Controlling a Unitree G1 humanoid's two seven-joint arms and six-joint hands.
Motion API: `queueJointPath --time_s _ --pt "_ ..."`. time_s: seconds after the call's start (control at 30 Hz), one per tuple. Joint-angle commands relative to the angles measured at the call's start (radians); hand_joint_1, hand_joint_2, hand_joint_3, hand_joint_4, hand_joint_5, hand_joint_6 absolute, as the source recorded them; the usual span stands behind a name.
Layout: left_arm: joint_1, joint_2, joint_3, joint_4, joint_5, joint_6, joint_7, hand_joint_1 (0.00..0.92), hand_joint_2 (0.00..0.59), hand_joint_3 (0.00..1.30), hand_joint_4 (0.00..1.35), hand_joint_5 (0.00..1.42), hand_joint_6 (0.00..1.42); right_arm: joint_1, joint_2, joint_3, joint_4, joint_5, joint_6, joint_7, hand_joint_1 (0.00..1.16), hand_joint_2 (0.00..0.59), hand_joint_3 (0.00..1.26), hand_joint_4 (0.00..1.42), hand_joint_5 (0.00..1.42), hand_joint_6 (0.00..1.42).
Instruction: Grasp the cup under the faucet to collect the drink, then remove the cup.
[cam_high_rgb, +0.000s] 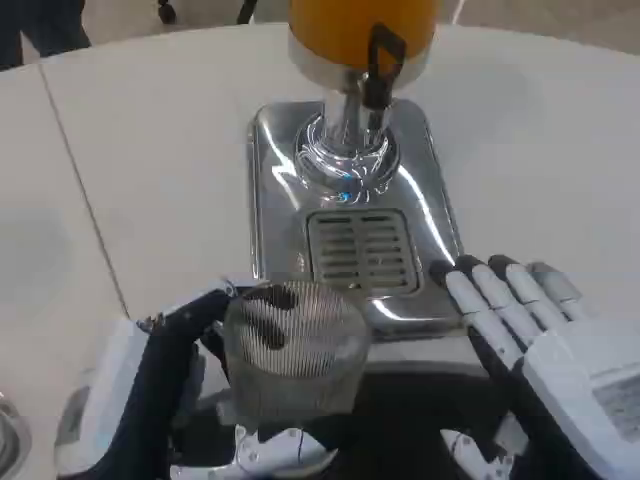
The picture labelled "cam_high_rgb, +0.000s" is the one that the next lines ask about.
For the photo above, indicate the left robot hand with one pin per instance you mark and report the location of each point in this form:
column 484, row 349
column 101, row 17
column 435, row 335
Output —
column 155, row 360

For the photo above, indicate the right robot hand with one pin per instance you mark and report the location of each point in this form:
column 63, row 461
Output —
column 565, row 360

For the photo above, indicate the clear ribbed glass cup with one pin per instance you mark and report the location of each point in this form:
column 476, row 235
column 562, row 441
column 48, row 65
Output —
column 300, row 360

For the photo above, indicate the steel drip tray base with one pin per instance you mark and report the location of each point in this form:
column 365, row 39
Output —
column 12, row 440
column 430, row 165

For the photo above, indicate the black robot torso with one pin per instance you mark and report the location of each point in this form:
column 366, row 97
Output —
column 405, row 395

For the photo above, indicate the slotted steel drip grid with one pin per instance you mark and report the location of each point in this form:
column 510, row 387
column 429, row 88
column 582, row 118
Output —
column 365, row 250

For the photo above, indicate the black chair caster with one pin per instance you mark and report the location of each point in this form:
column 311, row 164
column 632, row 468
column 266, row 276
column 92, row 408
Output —
column 166, row 10

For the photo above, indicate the person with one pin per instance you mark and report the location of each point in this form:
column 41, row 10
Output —
column 45, row 27

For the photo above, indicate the orange juice drink dispenser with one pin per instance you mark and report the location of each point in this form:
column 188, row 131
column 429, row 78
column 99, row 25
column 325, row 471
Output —
column 345, row 35

